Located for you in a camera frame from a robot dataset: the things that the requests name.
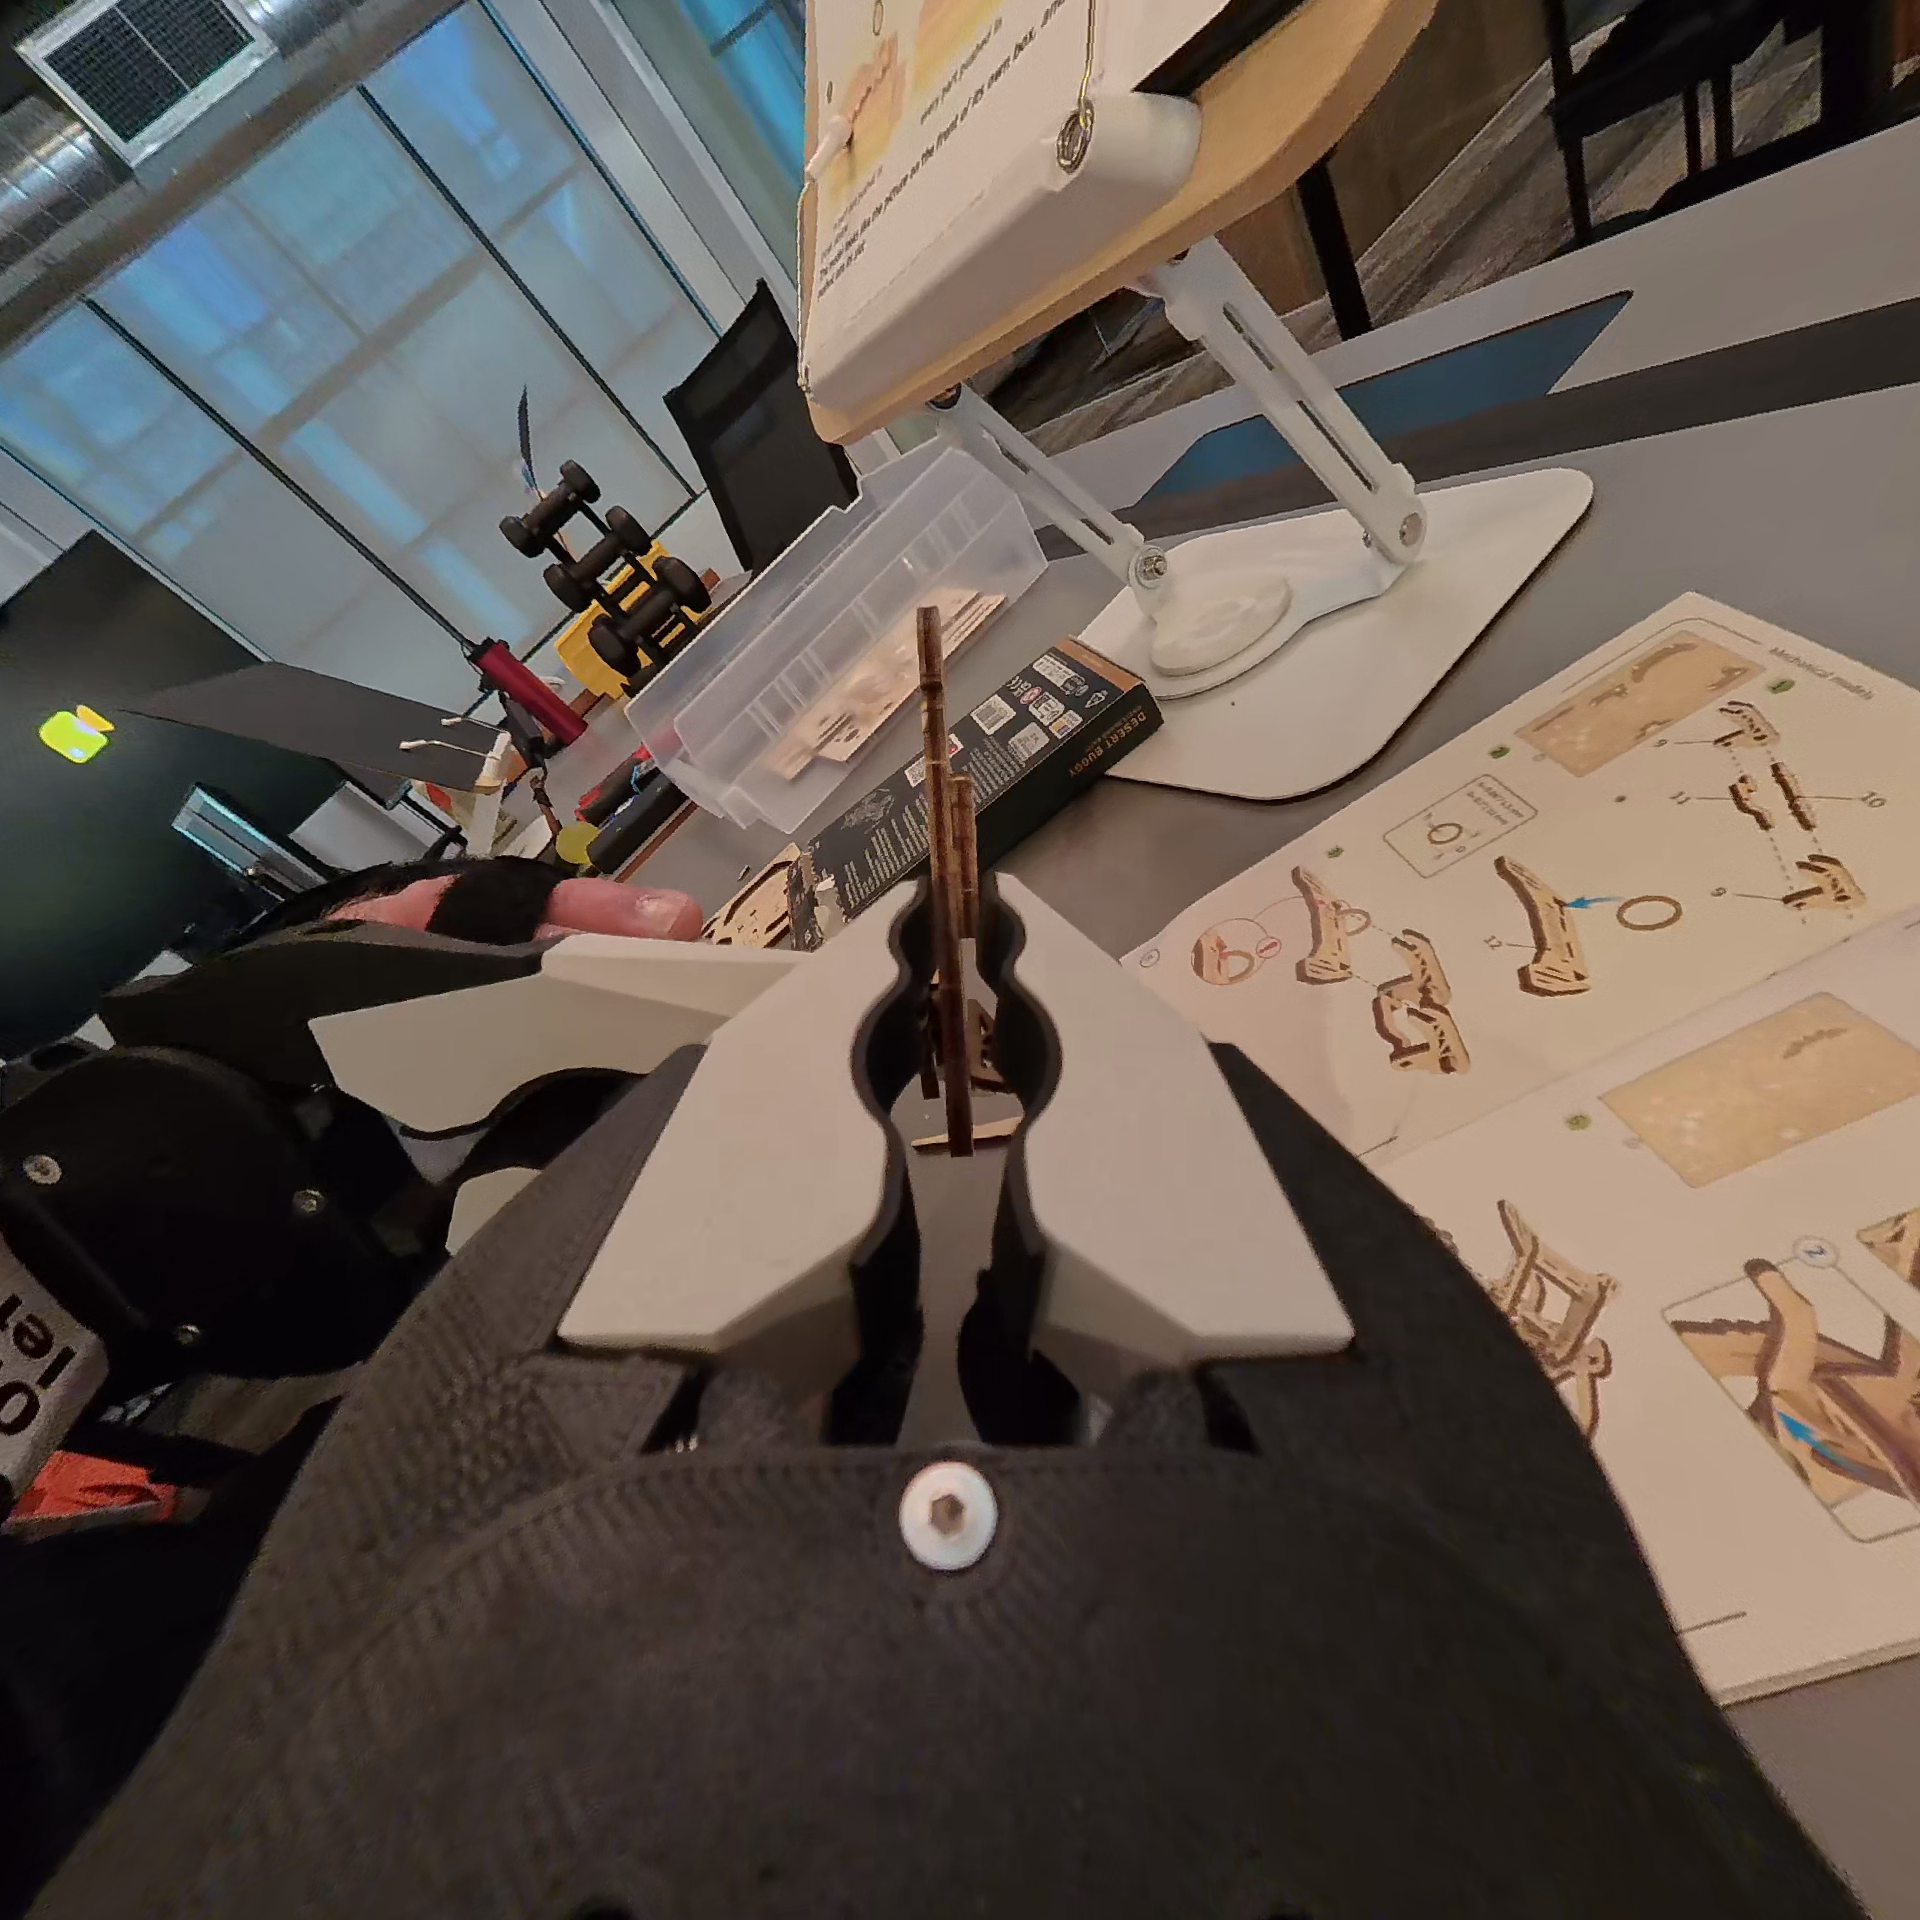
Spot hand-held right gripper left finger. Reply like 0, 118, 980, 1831
555, 882, 943, 1449

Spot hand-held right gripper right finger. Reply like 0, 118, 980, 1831
998, 869, 1359, 1449

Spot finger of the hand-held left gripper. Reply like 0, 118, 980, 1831
306, 935, 816, 1143
439, 1157, 603, 1254

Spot black model kit box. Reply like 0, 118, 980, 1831
781, 639, 1149, 953

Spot person's left hand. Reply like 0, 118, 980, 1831
325, 869, 708, 949

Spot laser-cut wooden sheet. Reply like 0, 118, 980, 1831
703, 845, 821, 953

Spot red cylindrical tool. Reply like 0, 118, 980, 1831
464, 639, 586, 750

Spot wooden part sheets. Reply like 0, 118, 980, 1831
759, 588, 1008, 781

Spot instruction booklet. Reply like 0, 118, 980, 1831
1122, 591, 1920, 1713

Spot black display screen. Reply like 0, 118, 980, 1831
0, 526, 358, 1022

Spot clear plastic bin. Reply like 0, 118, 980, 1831
624, 441, 1054, 829

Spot black office chair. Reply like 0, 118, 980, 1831
669, 274, 861, 578

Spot blue desk mat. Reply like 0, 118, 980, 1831
1154, 288, 1634, 504

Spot white vent grille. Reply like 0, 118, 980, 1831
13, 0, 283, 163

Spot white instruction sheet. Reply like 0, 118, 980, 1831
802, 0, 1154, 346

